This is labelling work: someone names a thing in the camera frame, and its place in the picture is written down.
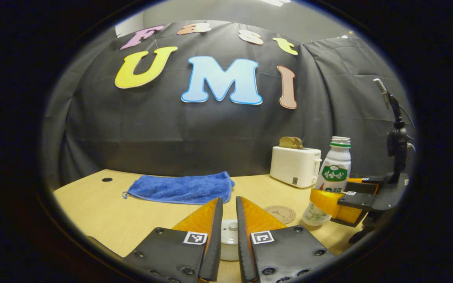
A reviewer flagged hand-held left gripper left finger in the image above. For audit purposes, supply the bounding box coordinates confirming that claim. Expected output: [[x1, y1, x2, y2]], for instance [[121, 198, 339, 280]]
[[122, 197, 224, 283]]

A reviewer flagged white toaster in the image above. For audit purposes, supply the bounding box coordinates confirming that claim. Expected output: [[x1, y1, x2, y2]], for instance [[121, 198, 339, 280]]
[[270, 146, 323, 188]]

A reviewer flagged white water bottle green label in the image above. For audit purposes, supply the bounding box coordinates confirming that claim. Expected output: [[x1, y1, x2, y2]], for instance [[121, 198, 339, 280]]
[[302, 136, 352, 226]]

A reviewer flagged round brown coaster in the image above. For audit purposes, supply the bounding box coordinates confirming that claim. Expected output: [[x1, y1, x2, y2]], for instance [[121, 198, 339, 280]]
[[264, 205, 296, 225]]

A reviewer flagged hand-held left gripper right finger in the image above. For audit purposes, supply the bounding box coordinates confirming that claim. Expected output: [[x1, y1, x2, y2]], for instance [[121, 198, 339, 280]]
[[236, 196, 336, 283]]

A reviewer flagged blue towel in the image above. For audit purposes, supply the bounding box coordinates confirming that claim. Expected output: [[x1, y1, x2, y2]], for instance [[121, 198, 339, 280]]
[[123, 171, 236, 205]]

